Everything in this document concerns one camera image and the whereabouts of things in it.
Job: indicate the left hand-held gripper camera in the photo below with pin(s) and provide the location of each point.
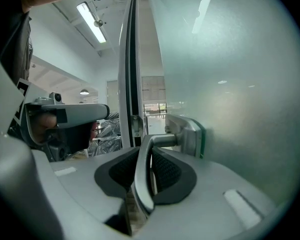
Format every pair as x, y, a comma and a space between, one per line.
57, 97

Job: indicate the dark pendant lamp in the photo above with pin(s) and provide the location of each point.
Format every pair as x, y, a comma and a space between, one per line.
84, 92

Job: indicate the metal strike plate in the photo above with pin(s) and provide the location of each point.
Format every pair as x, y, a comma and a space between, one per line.
136, 126

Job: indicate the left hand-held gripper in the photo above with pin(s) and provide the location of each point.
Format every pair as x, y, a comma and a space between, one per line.
43, 100

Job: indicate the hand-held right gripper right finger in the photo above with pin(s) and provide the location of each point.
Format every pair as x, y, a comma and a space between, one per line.
202, 221

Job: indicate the group of plastic-wrapped black chairs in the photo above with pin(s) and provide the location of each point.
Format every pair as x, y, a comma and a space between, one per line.
107, 134

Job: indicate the distant window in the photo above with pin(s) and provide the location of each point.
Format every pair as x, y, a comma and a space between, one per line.
155, 109

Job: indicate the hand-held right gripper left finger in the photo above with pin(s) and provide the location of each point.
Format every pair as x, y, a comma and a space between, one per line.
85, 196

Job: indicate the long ceiling light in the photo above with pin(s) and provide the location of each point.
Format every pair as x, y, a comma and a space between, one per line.
91, 24

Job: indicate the person's dark jacket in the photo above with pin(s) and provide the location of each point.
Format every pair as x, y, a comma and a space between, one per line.
15, 46

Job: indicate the round ceiling sensor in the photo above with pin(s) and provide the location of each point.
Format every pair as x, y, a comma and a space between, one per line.
98, 22

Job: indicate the person's left hand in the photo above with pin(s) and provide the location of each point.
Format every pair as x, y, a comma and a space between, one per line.
47, 124

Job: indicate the frosted glass door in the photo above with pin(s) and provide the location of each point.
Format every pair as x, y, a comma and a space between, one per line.
227, 109

